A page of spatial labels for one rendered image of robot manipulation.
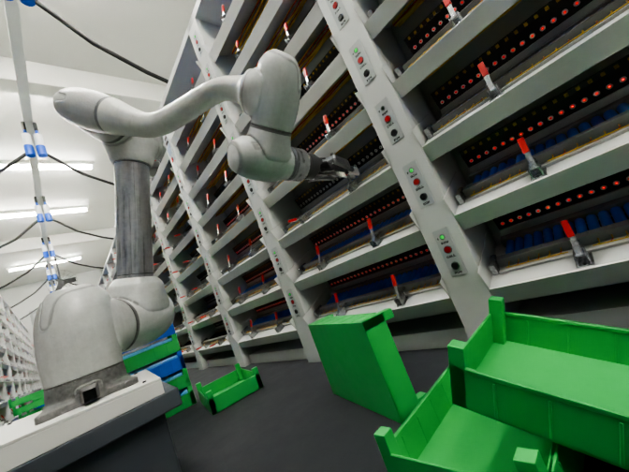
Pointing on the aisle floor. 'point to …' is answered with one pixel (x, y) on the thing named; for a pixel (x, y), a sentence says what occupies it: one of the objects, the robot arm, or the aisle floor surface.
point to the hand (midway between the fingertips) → (349, 171)
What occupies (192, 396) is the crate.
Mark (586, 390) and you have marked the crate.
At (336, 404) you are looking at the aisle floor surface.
